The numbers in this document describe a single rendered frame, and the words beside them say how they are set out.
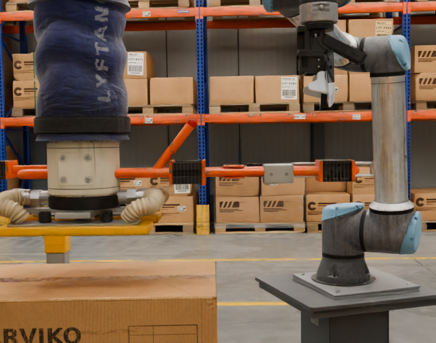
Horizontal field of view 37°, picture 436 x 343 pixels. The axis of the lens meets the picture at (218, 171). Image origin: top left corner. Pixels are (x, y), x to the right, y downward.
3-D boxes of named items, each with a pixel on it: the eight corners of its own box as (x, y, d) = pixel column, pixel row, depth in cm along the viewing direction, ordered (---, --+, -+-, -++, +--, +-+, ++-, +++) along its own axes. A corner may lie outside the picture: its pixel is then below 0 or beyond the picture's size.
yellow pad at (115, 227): (-7, 237, 141) (-8, 214, 141) (9, 231, 151) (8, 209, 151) (148, 235, 141) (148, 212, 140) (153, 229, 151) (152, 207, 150)
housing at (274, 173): (263, 184, 151) (263, 165, 150) (262, 182, 158) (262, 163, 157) (293, 184, 151) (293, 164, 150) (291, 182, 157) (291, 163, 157)
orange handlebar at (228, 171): (-31, 183, 152) (-32, 167, 152) (11, 175, 182) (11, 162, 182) (362, 178, 151) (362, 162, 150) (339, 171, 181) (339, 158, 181)
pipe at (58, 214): (-4, 220, 143) (-5, 194, 143) (30, 207, 168) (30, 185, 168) (148, 218, 142) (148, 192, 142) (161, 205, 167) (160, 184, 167)
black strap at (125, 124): (20, 134, 143) (20, 116, 143) (50, 135, 166) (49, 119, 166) (122, 133, 143) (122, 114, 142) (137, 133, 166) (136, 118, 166)
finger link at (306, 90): (301, 103, 163) (303, 72, 158) (324, 103, 163) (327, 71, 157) (302, 110, 161) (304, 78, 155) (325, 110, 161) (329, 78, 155)
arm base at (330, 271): (308, 274, 240) (308, 248, 240) (356, 271, 244) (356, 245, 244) (328, 286, 222) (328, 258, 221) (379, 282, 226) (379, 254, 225)
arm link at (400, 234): (375, 245, 235) (367, 36, 222) (424, 248, 227) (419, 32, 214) (364, 258, 222) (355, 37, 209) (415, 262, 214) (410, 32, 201)
